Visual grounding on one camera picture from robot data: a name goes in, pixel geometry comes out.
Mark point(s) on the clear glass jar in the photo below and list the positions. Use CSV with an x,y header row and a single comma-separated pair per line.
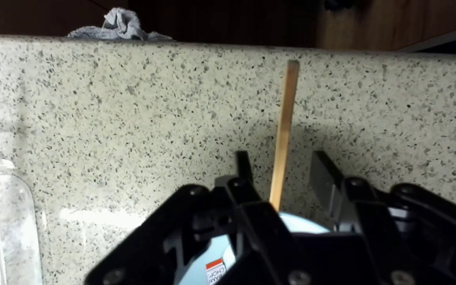
x,y
11,227

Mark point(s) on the wooden chopstick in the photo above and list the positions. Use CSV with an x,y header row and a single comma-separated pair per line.
x,y
283,132

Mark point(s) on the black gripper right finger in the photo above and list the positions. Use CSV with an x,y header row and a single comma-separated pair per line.
x,y
396,232

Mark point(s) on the black appliance with grey edge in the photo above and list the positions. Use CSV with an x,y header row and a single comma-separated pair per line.
x,y
450,42

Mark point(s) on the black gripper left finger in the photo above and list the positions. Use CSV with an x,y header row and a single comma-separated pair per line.
x,y
149,238

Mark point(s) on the crumpled grey cloth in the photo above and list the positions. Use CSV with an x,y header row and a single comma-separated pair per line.
x,y
122,26

